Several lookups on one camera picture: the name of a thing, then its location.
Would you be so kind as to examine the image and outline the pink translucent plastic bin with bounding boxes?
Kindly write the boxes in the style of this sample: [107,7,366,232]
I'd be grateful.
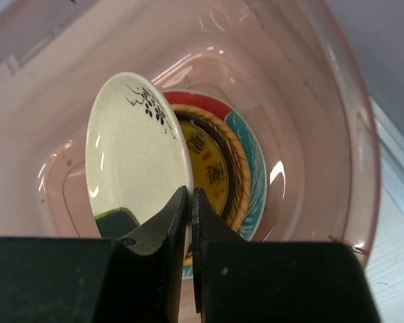
[0,1,380,322]

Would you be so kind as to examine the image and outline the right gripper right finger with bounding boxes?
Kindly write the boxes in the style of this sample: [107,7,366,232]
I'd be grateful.
[191,188,380,322]

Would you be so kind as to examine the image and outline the yellow patterned plate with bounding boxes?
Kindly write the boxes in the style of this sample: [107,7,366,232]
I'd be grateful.
[176,112,236,220]

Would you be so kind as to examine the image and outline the woven bamboo plate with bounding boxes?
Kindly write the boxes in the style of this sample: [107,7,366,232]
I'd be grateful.
[172,104,251,231]

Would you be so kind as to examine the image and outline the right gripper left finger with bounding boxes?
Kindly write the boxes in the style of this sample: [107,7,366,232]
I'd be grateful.
[0,187,188,322]

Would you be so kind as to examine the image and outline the cream plate with black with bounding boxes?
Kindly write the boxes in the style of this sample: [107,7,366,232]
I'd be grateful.
[85,72,195,239]

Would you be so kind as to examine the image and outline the red and teal plate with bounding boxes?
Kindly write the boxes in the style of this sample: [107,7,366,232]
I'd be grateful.
[161,90,267,280]

